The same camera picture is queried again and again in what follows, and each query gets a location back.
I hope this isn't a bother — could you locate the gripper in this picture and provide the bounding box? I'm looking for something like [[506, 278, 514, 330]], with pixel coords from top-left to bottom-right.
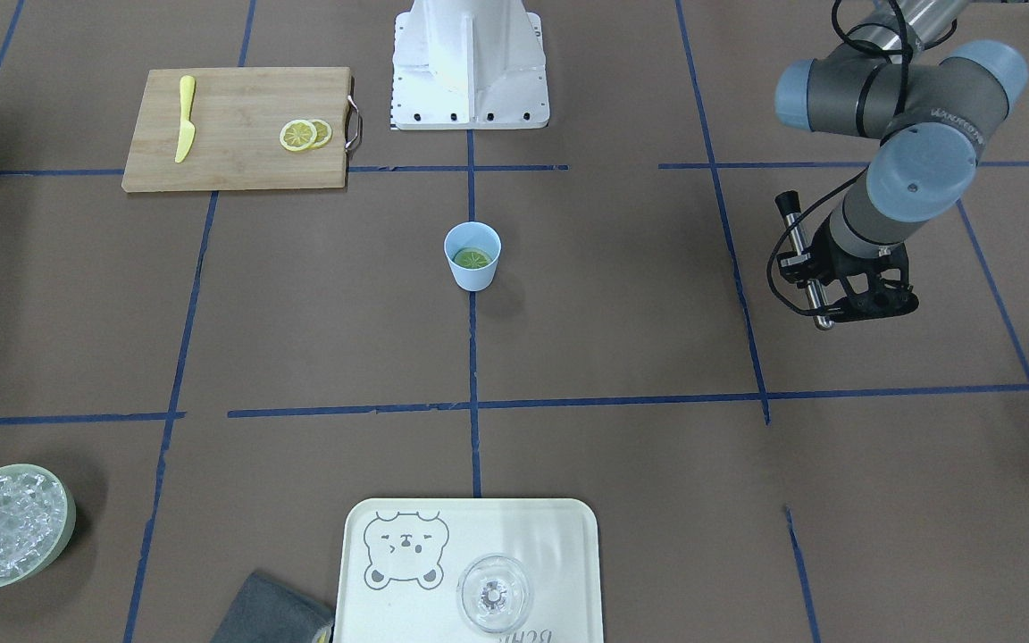
[[774, 190, 919, 330]]

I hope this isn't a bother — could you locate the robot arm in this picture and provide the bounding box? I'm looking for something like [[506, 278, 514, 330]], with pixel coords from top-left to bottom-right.
[[766, 1, 1029, 330]]

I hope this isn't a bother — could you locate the light blue cup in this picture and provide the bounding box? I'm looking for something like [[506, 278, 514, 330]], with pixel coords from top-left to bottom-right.
[[442, 222, 502, 292]]

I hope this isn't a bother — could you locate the clear wine glass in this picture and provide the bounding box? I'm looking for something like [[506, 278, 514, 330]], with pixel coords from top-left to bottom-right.
[[457, 553, 532, 635]]

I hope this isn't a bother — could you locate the cream bear tray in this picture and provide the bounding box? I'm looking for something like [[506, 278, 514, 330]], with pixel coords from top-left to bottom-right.
[[332, 499, 605, 642]]

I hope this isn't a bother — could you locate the bamboo cutting board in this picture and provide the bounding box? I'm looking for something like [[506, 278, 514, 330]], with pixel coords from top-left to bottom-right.
[[121, 68, 361, 194]]

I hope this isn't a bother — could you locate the grey folded cloth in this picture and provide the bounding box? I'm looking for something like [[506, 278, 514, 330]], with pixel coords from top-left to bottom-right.
[[211, 572, 335, 642]]

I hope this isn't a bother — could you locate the yellow plastic knife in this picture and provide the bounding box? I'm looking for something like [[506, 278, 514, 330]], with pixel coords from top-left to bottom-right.
[[174, 76, 197, 163]]

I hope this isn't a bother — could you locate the green bowl of ice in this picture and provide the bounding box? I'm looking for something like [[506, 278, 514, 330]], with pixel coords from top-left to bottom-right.
[[0, 463, 77, 590]]

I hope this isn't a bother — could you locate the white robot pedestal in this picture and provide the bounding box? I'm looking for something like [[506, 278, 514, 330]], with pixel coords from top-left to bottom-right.
[[389, 1, 551, 130]]

